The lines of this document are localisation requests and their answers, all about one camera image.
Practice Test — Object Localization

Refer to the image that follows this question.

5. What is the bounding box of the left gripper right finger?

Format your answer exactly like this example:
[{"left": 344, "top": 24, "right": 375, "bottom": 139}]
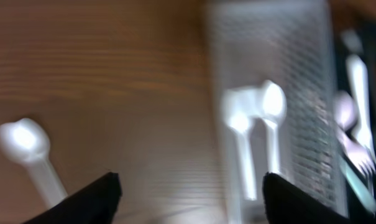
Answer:
[{"left": 262, "top": 173, "right": 350, "bottom": 224}]

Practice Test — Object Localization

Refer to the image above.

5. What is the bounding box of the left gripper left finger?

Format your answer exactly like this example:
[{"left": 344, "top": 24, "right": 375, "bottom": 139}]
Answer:
[{"left": 24, "top": 172, "right": 122, "bottom": 224}]

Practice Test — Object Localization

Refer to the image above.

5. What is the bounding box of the white plastic fork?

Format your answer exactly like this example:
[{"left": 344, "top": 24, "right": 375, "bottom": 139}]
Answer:
[
  {"left": 346, "top": 54, "right": 376, "bottom": 165},
  {"left": 339, "top": 156, "right": 376, "bottom": 214}
]

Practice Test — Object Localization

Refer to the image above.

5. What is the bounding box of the white plastic spoon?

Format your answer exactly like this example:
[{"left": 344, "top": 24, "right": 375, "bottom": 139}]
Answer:
[
  {"left": 221, "top": 88, "right": 257, "bottom": 200},
  {"left": 0, "top": 118, "right": 67, "bottom": 208},
  {"left": 332, "top": 90, "right": 376, "bottom": 175},
  {"left": 260, "top": 80, "right": 287, "bottom": 174}
]

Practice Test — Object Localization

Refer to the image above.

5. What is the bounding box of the clear plastic basket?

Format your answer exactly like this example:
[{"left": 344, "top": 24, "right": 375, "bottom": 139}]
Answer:
[{"left": 206, "top": 1, "right": 347, "bottom": 223}]

